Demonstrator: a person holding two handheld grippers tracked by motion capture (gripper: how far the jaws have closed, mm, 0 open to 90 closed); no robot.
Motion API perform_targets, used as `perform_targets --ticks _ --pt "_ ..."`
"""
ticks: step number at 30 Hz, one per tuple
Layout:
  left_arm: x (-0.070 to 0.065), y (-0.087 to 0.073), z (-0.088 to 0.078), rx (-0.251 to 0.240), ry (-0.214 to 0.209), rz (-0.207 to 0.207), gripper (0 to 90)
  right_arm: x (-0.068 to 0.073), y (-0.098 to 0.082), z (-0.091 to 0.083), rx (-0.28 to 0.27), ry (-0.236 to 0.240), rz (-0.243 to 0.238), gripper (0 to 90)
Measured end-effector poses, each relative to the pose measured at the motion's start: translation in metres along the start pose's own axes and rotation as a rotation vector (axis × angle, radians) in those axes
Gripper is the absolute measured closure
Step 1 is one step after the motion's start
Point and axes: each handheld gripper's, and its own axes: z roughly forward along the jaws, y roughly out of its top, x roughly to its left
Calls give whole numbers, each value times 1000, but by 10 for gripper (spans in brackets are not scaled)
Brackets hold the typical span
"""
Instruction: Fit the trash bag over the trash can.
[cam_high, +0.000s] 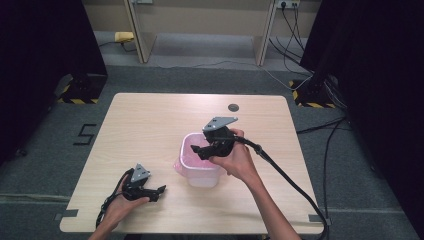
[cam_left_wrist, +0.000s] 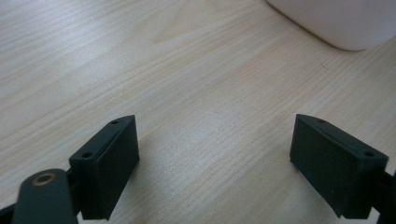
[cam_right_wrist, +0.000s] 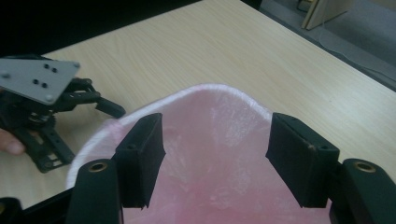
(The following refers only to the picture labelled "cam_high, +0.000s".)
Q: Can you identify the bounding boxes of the yellow power strip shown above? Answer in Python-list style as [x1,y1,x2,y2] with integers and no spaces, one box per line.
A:
[114,31,136,44]

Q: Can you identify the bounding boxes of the person's right hand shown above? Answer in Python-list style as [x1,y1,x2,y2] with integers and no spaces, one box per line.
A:
[209,127,261,184]

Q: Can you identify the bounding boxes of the black floor cable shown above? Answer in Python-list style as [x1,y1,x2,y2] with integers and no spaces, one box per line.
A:
[295,115,348,219]

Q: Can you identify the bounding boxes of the black socket cables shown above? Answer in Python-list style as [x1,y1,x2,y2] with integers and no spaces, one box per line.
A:
[268,5,316,76]

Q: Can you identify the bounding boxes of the black tape floor mark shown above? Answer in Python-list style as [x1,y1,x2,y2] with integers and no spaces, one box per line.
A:
[72,123,98,147]

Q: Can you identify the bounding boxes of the pink plastic bin liner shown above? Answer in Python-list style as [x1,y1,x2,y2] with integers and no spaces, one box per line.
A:
[172,134,221,177]

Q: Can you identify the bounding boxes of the hazard striped stand base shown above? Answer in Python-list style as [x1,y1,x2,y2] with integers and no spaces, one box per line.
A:
[54,73,109,105]
[288,77,338,110]

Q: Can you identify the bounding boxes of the person's left hand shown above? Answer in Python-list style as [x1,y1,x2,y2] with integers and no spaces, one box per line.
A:
[102,175,151,231]

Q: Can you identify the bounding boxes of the white wall socket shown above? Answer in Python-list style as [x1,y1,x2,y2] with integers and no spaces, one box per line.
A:
[275,0,301,10]

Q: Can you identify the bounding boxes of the grey tape strip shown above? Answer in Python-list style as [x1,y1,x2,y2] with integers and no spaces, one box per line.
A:
[54,208,80,222]
[307,213,333,227]

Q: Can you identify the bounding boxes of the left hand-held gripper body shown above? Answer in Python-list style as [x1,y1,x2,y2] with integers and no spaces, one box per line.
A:
[121,162,152,202]

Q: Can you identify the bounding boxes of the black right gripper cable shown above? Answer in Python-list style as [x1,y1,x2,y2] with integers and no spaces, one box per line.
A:
[233,134,332,240]

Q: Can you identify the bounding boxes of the pink plastic cup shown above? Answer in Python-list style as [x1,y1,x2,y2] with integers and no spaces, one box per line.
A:
[179,132,227,189]

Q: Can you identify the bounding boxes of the black curtain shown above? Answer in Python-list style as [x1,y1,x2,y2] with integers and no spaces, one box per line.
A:
[0,0,109,166]
[299,0,424,240]

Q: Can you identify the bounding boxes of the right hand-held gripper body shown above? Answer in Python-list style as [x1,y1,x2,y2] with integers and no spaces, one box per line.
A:
[201,116,239,158]

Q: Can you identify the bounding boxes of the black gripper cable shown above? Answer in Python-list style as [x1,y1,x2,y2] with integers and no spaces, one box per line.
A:
[95,167,135,230]
[233,134,332,240]

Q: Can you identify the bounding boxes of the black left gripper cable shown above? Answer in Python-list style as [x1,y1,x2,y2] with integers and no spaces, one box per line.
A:
[95,167,135,230]

